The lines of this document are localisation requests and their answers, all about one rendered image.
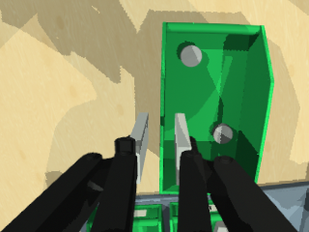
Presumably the grey disc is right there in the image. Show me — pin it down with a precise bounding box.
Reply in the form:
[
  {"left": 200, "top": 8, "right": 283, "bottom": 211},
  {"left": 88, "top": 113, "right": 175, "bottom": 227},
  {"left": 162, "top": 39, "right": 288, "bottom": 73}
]
[
  {"left": 212, "top": 123, "right": 233, "bottom": 144},
  {"left": 180, "top": 45, "right": 202, "bottom": 67}
]

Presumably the small white block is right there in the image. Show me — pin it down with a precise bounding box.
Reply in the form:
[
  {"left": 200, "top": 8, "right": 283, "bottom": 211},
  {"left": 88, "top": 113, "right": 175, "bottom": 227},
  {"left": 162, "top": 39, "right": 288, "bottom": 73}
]
[{"left": 213, "top": 220, "right": 228, "bottom": 232}]

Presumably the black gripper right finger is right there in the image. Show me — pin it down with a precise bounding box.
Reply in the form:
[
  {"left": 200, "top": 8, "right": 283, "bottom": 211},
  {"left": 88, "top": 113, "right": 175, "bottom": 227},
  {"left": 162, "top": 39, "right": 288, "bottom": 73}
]
[{"left": 174, "top": 113, "right": 298, "bottom": 232}]

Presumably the green bin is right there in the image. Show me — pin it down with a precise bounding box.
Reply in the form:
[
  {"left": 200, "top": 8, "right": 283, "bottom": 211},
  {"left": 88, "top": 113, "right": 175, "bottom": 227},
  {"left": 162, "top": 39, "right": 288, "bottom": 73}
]
[
  {"left": 159, "top": 22, "right": 274, "bottom": 194},
  {"left": 170, "top": 200, "right": 222, "bottom": 232},
  {"left": 86, "top": 204, "right": 165, "bottom": 232}
]

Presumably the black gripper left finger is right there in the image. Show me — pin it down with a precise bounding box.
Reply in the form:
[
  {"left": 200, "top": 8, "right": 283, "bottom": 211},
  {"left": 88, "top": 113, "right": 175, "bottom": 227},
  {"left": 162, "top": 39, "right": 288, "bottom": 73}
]
[{"left": 1, "top": 112, "right": 149, "bottom": 232}]

